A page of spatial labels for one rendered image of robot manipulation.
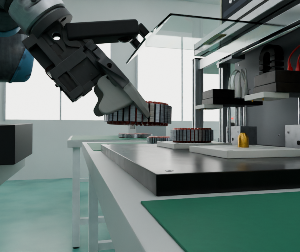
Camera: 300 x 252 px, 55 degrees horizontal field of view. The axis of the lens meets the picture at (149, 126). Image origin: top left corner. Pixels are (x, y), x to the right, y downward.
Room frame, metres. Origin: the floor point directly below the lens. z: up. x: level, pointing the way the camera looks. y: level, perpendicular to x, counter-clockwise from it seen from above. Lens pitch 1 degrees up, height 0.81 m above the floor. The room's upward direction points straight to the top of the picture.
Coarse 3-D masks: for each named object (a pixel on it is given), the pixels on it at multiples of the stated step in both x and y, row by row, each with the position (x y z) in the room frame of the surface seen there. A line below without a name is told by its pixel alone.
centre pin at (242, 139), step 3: (240, 135) 0.53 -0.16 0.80; (243, 135) 0.52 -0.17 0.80; (246, 135) 0.52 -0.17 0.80; (240, 138) 0.52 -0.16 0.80; (243, 138) 0.52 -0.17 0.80; (246, 138) 0.52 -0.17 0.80; (240, 141) 0.52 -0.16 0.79; (243, 141) 0.52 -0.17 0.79; (246, 141) 0.52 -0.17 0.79; (240, 144) 0.52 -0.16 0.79; (243, 144) 0.52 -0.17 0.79; (246, 144) 0.52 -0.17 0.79; (240, 147) 0.52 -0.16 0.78; (243, 147) 0.52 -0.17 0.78; (246, 147) 0.52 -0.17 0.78
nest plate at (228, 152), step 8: (200, 152) 0.53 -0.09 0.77; (208, 152) 0.50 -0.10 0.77; (216, 152) 0.47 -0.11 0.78; (224, 152) 0.45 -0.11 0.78; (232, 152) 0.44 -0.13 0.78; (240, 152) 0.45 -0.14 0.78; (248, 152) 0.45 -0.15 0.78; (256, 152) 0.45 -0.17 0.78; (264, 152) 0.46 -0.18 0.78; (272, 152) 0.46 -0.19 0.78; (280, 152) 0.46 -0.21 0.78; (288, 152) 0.47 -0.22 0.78; (296, 152) 0.47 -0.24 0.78
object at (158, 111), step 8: (152, 104) 0.43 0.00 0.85; (160, 104) 0.44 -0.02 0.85; (168, 104) 0.48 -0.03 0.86; (120, 112) 0.43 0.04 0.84; (128, 112) 0.43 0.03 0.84; (136, 112) 0.44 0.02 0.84; (152, 112) 0.43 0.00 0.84; (160, 112) 0.44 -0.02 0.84; (168, 112) 0.46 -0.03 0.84; (104, 120) 0.46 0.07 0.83; (112, 120) 0.44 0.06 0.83; (120, 120) 0.43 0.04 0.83; (128, 120) 0.43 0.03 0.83; (136, 120) 0.44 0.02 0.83; (144, 120) 0.43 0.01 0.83; (152, 120) 0.43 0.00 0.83; (160, 120) 0.44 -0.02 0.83; (168, 120) 0.46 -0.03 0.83
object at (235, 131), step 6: (234, 126) 0.79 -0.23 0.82; (240, 126) 0.76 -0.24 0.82; (246, 126) 0.76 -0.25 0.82; (252, 126) 0.77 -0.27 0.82; (234, 132) 0.79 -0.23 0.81; (240, 132) 0.76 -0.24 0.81; (246, 132) 0.76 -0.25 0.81; (252, 132) 0.77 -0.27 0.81; (234, 138) 0.79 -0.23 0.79; (252, 138) 0.77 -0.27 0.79; (234, 144) 0.79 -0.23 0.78; (252, 144) 0.77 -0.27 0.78
